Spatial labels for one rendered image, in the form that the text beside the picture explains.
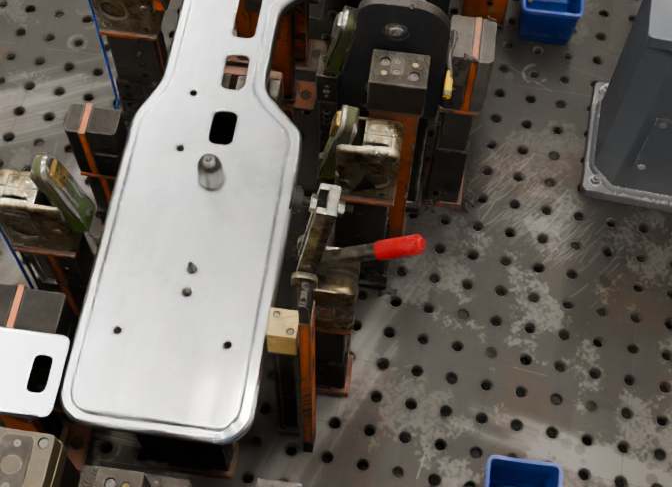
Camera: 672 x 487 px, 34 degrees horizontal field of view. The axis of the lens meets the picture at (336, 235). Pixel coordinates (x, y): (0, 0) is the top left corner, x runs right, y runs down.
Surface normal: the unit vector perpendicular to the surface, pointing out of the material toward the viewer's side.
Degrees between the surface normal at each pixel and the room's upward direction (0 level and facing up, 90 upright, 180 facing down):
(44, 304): 0
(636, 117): 90
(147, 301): 0
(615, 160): 90
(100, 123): 0
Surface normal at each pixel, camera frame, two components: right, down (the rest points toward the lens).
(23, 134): 0.01, -0.46
